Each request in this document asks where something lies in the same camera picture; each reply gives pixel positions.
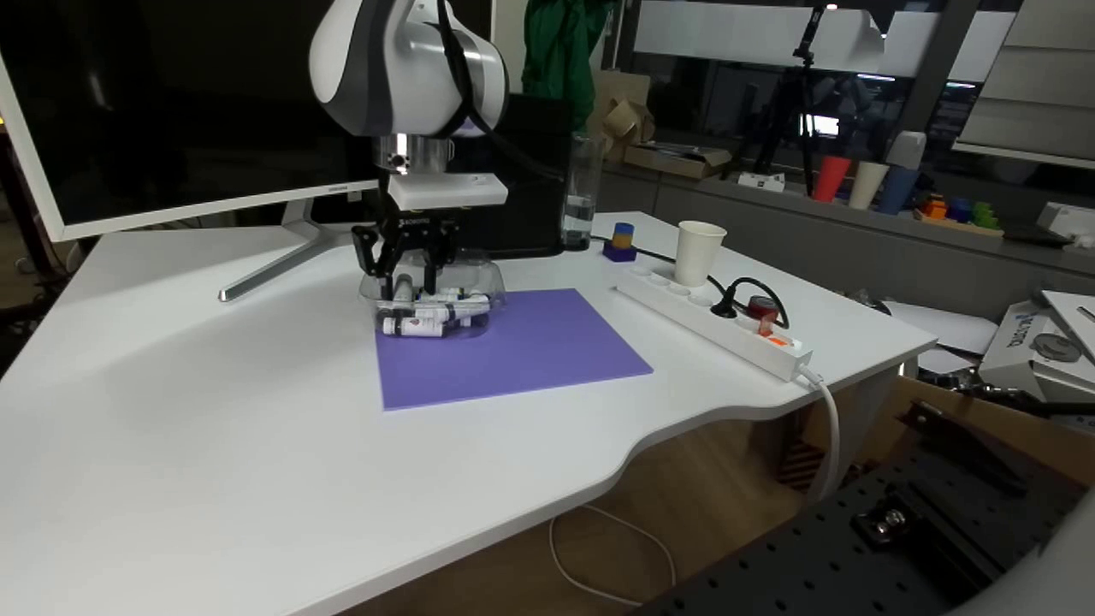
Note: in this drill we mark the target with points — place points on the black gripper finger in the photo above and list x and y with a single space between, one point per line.
391 286
432 278

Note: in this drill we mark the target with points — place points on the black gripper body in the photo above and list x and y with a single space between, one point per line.
405 238

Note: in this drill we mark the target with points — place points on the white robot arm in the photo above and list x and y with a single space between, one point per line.
388 55

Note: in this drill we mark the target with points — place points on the white plastic object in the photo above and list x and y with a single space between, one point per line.
439 314

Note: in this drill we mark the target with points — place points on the purple square mat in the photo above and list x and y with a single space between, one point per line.
516 346

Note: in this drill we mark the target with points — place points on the black computer case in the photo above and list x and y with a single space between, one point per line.
530 183

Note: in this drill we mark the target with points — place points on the clear drinking glass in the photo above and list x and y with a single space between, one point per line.
579 194

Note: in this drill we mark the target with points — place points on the green cloth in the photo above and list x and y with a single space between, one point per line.
565 45

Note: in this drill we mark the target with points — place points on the brown cardboard box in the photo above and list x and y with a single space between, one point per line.
620 111

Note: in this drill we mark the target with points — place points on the white framed monitor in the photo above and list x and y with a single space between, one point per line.
173 113

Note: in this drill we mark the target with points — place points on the white paper cup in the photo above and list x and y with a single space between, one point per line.
700 253

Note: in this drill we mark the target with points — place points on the white power strip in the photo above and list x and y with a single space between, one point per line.
705 327

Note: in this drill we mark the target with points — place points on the red plastic cup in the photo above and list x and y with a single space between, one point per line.
834 181

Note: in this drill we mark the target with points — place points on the grey low cabinet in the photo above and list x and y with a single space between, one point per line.
866 253

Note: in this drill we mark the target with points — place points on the white plastic cup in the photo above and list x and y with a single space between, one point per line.
866 188

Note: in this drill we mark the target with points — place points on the black perforated breadboard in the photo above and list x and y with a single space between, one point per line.
798 570

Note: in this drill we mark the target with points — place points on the blue plastic cup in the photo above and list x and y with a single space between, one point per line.
899 194

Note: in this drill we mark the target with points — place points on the orange toy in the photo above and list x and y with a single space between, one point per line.
934 207

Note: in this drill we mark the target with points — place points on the white paper sheet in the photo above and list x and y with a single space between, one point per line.
943 327

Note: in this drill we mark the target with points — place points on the green toy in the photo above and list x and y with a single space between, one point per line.
988 213

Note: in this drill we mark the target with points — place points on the white printed box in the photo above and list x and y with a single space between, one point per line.
1045 346

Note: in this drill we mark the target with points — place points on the grey window blind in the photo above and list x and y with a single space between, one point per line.
1031 79

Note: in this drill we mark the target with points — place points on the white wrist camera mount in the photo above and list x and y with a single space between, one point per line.
445 189

